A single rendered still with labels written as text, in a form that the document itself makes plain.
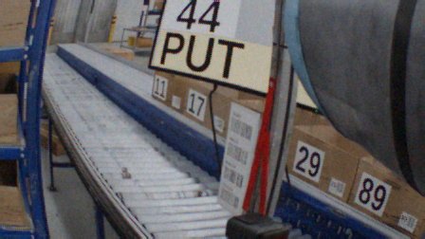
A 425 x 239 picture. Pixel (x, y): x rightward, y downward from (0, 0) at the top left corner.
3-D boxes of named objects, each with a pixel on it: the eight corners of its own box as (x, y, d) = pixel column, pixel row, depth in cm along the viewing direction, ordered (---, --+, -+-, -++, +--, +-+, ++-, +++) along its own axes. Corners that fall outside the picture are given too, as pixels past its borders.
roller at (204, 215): (133, 214, 142) (136, 228, 141) (265, 203, 169) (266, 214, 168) (128, 214, 146) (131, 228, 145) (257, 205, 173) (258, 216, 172)
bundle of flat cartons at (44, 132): (85, 150, 429) (86, 137, 426) (57, 156, 389) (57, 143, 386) (52, 132, 463) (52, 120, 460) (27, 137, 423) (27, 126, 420)
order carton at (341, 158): (283, 172, 168) (291, 125, 165) (332, 163, 183) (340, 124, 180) (345, 205, 136) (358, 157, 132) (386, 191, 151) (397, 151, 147)
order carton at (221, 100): (182, 116, 233) (186, 80, 229) (235, 116, 248) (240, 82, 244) (226, 141, 200) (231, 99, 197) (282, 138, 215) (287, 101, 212)
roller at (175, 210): (127, 223, 148) (122, 214, 152) (253, 212, 175) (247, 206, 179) (128, 212, 146) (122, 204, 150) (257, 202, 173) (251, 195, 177)
